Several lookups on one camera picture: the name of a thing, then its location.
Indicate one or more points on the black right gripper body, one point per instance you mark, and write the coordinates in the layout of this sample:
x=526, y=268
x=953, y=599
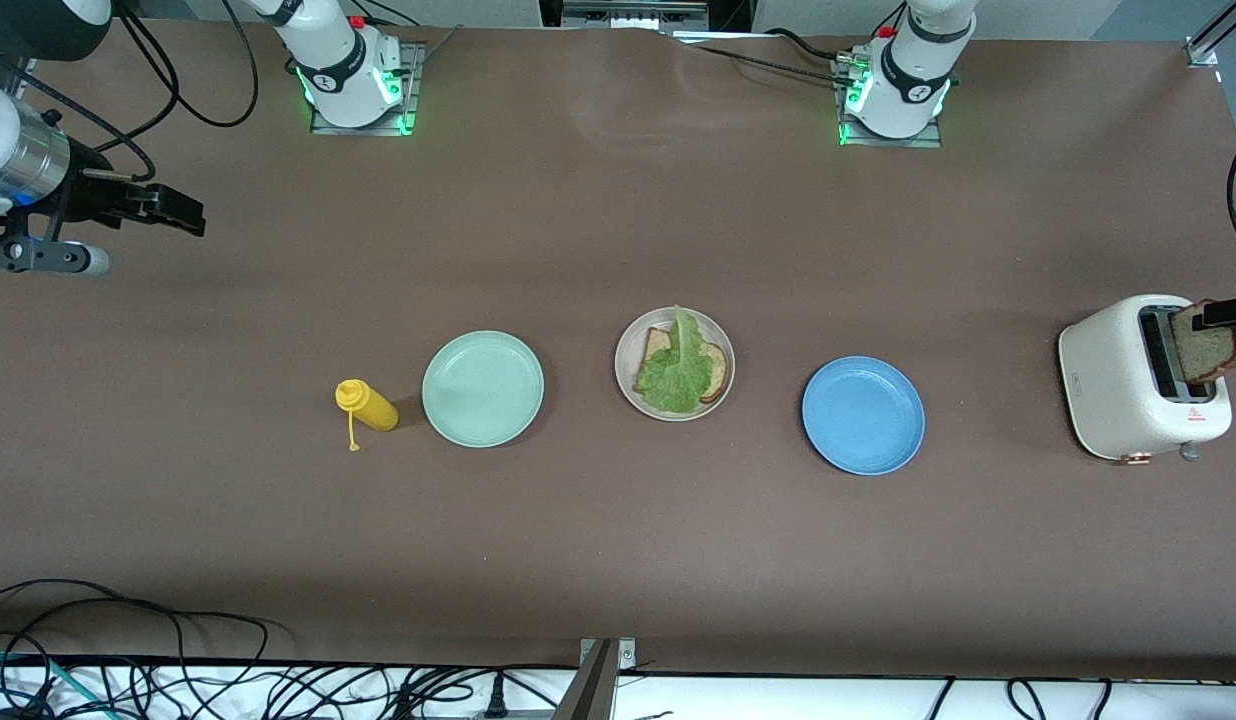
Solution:
x=84, y=189

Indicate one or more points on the brown toast bread slice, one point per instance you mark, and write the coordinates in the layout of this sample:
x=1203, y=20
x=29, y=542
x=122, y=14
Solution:
x=718, y=365
x=1206, y=350

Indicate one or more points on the yellow mustard squeeze bottle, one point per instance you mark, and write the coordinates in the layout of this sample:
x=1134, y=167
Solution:
x=370, y=405

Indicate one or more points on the green lettuce leaf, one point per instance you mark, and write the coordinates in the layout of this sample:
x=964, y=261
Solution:
x=676, y=375

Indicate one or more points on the mint green plate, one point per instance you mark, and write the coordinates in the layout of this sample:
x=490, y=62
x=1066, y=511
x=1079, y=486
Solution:
x=483, y=390

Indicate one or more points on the blue plate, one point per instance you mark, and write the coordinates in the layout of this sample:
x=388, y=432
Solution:
x=863, y=415

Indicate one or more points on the beige plate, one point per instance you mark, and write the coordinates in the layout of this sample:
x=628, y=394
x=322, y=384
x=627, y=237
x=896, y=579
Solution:
x=706, y=328

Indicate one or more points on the cream white toaster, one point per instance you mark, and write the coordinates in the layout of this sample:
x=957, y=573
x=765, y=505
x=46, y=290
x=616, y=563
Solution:
x=1108, y=390

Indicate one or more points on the grey metal equipment box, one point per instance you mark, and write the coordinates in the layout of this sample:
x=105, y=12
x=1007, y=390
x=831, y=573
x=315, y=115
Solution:
x=633, y=15

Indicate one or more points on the black power plug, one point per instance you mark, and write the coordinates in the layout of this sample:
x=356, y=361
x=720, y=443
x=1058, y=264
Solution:
x=495, y=705

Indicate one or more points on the aluminium table frame rail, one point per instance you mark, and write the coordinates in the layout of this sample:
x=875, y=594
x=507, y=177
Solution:
x=1203, y=45

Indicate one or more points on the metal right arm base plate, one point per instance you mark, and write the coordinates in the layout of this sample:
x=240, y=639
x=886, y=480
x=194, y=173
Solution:
x=414, y=80

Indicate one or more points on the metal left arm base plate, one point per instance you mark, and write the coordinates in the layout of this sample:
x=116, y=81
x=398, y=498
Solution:
x=893, y=143

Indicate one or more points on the grey metal bracket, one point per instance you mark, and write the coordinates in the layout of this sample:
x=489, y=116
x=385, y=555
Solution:
x=593, y=690

